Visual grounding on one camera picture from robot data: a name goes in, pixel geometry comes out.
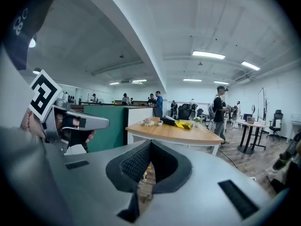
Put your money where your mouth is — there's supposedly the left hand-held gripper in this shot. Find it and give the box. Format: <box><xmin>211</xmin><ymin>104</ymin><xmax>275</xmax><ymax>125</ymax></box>
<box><xmin>29</xmin><ymin>69</ymin><xmax>110</xmax><ymax>154</ymax></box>

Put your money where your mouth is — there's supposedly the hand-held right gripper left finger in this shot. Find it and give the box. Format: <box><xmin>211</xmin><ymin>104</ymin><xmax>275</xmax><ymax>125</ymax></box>
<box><xmin>0</xmin><ymin>125</ymin><xmax>151</xmax><ymax>226</ymax></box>

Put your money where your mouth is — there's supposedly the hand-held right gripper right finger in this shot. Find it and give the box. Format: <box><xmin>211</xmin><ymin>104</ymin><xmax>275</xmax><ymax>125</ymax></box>
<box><xmin>138</xmin><ymin>139</ymin><xmax>290</xmax><ymax>226</ymax></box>

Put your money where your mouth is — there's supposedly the black tray box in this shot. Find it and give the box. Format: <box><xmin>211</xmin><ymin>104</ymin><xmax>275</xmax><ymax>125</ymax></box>
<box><xmin>160</xmin><ymin>116</ymin><xmax>176</xmax><ymax>126</ymax></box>

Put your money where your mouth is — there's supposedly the person's left hand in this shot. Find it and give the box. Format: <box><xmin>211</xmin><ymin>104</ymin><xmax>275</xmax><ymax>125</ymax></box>
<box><xmin>84</xmin><ymin>130</ymin><xmax>96</xmax><ymax>144</ymax></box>

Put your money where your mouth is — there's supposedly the green partition panel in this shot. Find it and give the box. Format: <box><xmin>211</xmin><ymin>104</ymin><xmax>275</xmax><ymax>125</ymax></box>
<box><xmin>83</xmin><ymin>105</ymin><xmax>126</xmax><ymax>153</ymax></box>

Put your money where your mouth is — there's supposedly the dark-topped counter partition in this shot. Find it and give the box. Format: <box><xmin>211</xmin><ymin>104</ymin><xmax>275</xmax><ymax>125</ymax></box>
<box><xmin>70</xmin><ymin>102</ymin><xmax>155</xmax><ymax>109</ymax></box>

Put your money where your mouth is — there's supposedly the white partition panel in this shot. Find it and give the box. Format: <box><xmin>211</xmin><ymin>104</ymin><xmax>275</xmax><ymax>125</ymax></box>
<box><xmin>124</xmin><ymin>106</ymin><xmax>154</xmax><ymax>146</ymax></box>

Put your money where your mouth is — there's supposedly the artificial flower bouquet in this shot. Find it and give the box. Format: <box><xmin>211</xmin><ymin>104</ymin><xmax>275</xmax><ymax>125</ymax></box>
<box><xmin>141</xmin><ymin>117</ymin><xmax>155</xmax><ymax>127</ymax></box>

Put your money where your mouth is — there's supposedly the round white table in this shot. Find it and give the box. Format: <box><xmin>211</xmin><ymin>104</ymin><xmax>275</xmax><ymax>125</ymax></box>
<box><xmin>236</xmin><ymin>119</ymin><xmax>270</xmax><ymax>155</ymax></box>

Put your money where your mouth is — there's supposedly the white cabinet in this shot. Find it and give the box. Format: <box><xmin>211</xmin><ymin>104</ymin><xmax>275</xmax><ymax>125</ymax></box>
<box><xmin>290</xmin><ymin>113</ymin><xmax>301</xmax><ymax>141</ymax></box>

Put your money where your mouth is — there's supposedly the black arc floor stand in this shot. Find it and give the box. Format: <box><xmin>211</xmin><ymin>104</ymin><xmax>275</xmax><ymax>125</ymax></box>
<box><xmin>257</xmin><ymin>87</ymin><xmax>270</xmax><ymax>122</ymax></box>

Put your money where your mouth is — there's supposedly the person's navy shirt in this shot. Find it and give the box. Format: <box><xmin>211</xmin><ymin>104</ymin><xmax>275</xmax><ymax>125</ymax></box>
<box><xmin>1</xmin><ymin>0</ymin><xmax>64</xmax><ymax>71</ymax></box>

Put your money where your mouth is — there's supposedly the black floor cable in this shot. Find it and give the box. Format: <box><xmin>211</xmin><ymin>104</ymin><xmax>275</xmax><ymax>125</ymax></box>
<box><xmin>217</xmin><ymin>148</ymin><xmax>239</xmax><ymax>170</ymax></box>

